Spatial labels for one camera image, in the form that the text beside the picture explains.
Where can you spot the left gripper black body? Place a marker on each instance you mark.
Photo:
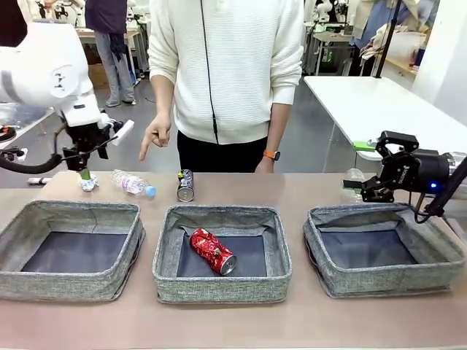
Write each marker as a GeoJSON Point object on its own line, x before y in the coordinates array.
{"type": "Point", "coordinates": [85, 140]}

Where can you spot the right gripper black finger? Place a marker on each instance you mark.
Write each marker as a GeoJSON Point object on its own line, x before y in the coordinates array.
{"type": "Point", "coordinates": [397, 140]}
{"type": "Point", "coordinates": [379, 189]}

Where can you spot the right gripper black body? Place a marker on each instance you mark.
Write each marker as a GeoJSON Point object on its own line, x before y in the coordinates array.
{"type": "Point", "coordinates": [427, 169]}

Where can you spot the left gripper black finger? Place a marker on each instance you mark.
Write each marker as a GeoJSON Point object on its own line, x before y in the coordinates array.
{"type": "Point", "coordinates": [81, 169]}
{"type": "Point", "coordinates": [87, 174]}

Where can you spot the white paper ball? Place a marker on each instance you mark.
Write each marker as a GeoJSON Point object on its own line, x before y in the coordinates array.
{"type": "Point", "coordinates": [89, 185]}

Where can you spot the clear bottle with blue cap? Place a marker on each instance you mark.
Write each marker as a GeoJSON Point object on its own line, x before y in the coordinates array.
{"type": "Point", "coordinates": [131, 184]}

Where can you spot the crushed black drink can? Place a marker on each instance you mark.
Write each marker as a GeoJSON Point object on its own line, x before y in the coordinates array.
{"type": "Point", "coordinates": [185, 191]}

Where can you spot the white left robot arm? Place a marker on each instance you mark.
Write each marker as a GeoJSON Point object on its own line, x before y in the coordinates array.
{"type": "Point", "coordinates": [44, 65]}

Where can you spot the person's right forearm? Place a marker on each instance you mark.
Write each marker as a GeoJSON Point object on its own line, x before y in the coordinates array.
{"type": "Point", "coordinates": [162, 95]}

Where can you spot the person's left forearm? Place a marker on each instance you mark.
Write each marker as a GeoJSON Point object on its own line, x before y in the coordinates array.
{"type": "Point", "coordinates": [279, 124]}

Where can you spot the person's right hand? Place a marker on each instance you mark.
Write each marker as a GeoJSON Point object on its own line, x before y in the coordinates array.
{"type": "Point", "coordinates": [158, 129]}

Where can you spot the person's left hand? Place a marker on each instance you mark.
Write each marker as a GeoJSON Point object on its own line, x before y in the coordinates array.
{"type": "Point", "coordinates": [264, 166]}

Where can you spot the white folding table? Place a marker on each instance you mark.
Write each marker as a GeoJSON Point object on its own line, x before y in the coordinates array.
{"type": "Point", "coordinates": [383, 105]}

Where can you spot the white marker pen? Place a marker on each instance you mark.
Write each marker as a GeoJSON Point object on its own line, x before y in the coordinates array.
{"type": "Point", "coordinates": [36, 180]}

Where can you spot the white side table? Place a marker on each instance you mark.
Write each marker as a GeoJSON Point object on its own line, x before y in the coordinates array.
{"type": "Point", "coordinates": [25, 120]}

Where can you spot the brown cardboard box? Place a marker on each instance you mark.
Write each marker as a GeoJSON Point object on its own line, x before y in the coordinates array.
{"type": "Point", "coordinates": [98, 76]}

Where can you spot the black and orange tool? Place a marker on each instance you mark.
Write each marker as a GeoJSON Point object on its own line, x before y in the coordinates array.
{"type": "Point", "coordinates": [7, 135]}

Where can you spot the grey fabric basket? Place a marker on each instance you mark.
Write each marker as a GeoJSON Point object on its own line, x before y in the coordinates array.
{"type": "Point", "coordinates": [73, 288]}
{"type": "Point", "coordinates": [219, 288]}
{"type": "Point", "coordinates": [383, 282]}

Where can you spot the white plastic tub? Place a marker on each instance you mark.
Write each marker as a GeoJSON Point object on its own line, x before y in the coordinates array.
{"type": "Point", "coordinates": [406, 45]}

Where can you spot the black stand pole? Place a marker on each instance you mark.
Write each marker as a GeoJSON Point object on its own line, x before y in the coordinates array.
{"type": "Point", "coordinates": [387, 40]}

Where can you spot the beige cloth pile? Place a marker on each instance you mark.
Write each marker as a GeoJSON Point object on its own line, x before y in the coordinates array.
{"type": "Point", "coordinates": [376, 40]}

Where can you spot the orange smartwatch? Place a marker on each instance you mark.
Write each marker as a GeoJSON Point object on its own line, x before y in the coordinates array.
{"type": "Point", "coordinates": [271, 154]}

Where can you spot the person in blue shirt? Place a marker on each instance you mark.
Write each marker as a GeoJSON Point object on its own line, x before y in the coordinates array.
{"type": "Point", "coordinates": [379, 14]}

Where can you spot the person with grey trousers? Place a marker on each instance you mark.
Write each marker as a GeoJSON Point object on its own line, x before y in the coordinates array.
{"type": "Point", "coordinates": [109, 14]}

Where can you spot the black trousers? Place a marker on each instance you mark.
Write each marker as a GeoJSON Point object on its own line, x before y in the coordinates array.
{"type": "Point", "coordinates": [219, 156]}

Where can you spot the crushed red drink can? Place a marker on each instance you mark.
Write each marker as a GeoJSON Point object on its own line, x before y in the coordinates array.
{"type": "Point", "coordinates": [209, 248]}

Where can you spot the white knit sweater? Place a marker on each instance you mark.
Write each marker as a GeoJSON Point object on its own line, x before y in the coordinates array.
{"type": "Point", "coordinates": [237, 73]}

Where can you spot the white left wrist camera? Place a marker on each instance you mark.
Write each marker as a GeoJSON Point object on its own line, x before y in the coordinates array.
{"type": "Point", "coordinates": [122, 133]}

